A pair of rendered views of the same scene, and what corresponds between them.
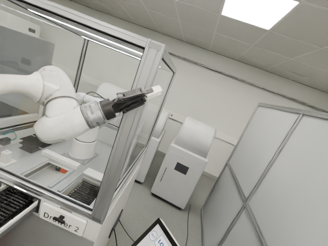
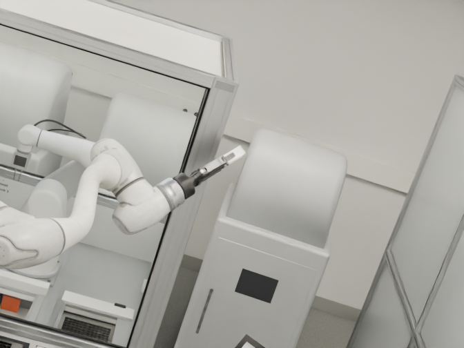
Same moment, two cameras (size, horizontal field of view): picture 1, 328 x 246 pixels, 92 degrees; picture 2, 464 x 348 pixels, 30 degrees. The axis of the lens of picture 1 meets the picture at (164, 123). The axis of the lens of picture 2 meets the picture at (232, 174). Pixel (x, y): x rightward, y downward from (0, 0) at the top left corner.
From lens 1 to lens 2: 2.05 m
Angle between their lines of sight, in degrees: 9
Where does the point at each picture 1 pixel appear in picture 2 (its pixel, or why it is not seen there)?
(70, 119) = (155, 205)
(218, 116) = (359, 104)
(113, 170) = (166, 271)
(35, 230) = not seen: outside the picture
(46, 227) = not seen: outside the picture
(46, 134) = (134, 224)
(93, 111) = (176, 192)
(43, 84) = (121, 169)
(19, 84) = (104, 175)
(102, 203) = (147, 331)
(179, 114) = not seen: hidden behind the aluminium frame
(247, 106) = (451, 62)
